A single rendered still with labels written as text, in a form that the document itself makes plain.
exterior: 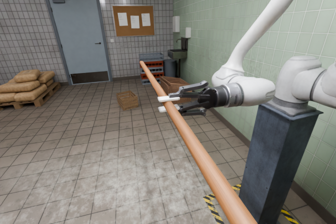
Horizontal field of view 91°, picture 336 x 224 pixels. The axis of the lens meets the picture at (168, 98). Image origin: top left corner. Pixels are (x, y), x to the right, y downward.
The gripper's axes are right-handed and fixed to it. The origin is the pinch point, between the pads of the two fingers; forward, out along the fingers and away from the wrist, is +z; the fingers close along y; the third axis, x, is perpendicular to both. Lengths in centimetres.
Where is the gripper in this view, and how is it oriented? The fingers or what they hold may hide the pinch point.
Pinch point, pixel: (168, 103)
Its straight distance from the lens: 56.3
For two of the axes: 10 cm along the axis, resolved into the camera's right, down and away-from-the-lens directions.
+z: -9.7, 1.2, -2.1
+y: 0.3, 9.2, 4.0
